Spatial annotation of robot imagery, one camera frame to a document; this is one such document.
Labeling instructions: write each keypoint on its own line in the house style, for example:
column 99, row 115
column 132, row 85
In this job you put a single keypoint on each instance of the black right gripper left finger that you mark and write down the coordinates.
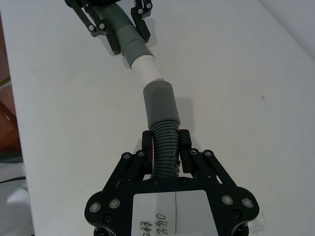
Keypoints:
column 147, row 152

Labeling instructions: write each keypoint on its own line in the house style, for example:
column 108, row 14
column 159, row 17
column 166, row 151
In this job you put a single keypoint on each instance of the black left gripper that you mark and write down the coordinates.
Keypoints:
column 104, row 1

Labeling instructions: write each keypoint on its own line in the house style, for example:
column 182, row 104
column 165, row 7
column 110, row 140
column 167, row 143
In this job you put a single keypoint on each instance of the white plastic pipe connector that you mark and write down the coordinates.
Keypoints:
column 147, row 70

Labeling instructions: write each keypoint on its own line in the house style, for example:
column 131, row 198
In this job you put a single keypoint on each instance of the white rounded object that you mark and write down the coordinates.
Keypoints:
column 13, row 206

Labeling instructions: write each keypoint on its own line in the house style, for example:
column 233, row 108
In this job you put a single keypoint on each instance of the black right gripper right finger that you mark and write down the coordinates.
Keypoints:
column 185, row 152

